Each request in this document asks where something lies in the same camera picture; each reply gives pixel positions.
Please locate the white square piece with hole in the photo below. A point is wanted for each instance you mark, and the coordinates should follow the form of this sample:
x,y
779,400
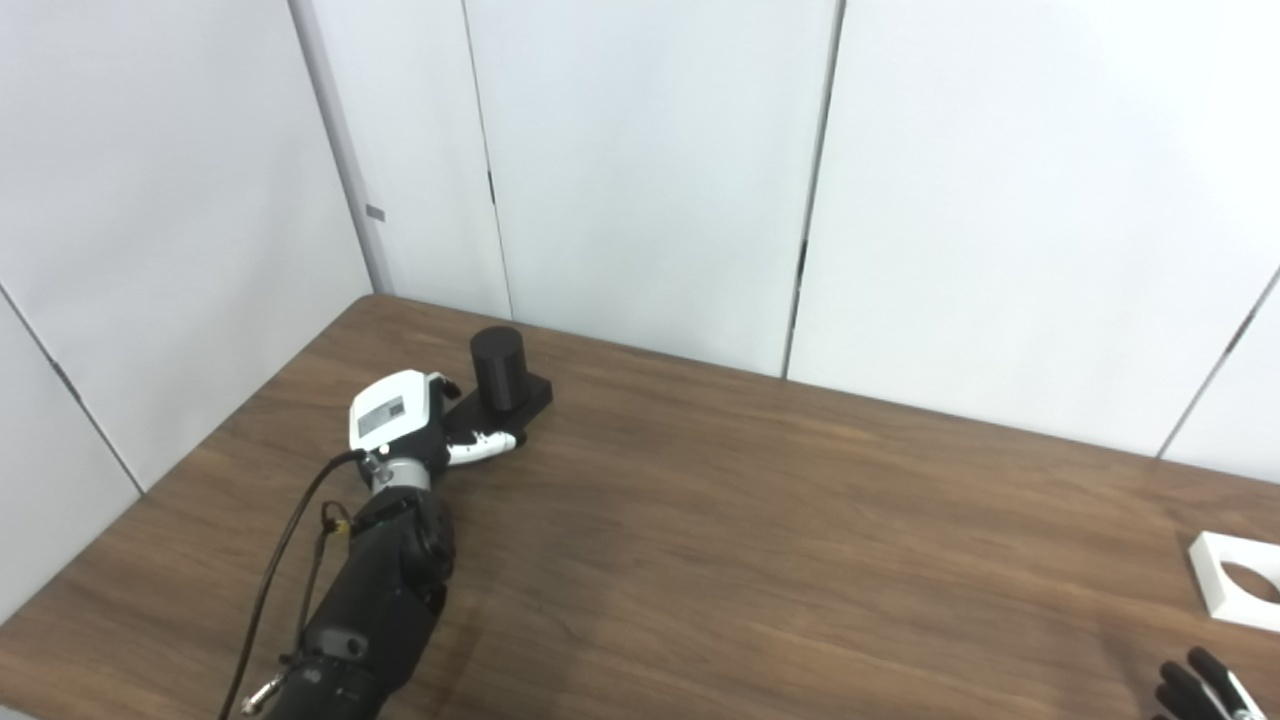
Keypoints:
x,y
1215,585

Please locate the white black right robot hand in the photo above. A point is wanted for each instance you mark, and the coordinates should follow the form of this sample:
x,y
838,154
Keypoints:
x,y
1190,695

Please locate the black cylinder peg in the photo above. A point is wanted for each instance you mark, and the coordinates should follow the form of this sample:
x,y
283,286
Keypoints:
x,y
498,370

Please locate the silver connector on left arm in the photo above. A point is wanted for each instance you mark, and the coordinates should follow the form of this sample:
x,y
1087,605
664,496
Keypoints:
x,y
262,695

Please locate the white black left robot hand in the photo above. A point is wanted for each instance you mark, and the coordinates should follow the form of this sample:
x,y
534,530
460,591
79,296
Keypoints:
x,y
395,410

